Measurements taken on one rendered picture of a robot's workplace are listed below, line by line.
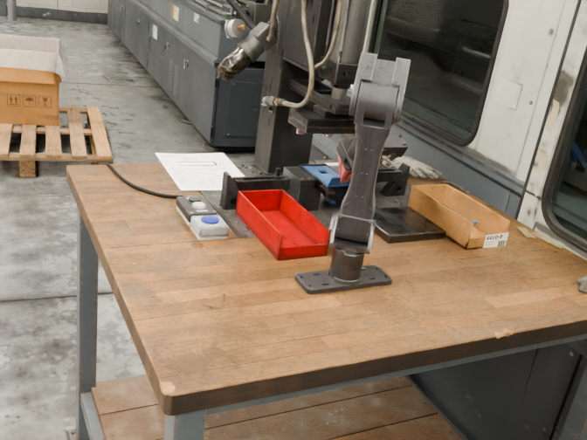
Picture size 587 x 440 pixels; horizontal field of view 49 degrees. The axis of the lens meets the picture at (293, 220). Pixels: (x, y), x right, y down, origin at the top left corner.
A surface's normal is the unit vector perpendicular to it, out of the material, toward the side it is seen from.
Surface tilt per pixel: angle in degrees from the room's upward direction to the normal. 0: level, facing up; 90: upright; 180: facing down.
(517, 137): 90
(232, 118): 90
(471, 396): 90
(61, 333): 0
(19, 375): 0
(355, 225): 100
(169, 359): 0
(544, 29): 90
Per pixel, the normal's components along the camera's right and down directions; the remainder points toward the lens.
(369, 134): -0.20, 0.51
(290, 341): 0.14, -0.91
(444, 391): -0.92, 0.04
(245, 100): 0.37, 0.41
